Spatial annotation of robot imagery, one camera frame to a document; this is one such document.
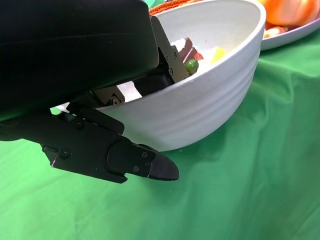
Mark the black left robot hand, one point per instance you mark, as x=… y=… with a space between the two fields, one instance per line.
x=62 y=50

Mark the grey-green bowl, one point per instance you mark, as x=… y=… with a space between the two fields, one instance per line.
x=187 y=112

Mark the yellow cake slice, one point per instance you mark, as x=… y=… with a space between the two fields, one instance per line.
x=217 y=55

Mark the orange striped bread bun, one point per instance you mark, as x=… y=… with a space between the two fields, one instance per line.
x=290 y=12
x=272 y=31

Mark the orange wicker basket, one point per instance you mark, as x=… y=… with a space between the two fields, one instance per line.
x=170 y=5

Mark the lavender plate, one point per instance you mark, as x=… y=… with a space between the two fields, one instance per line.
x=287 y=37

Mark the green tablecloth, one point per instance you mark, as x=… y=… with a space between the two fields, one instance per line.
x=225 y=187

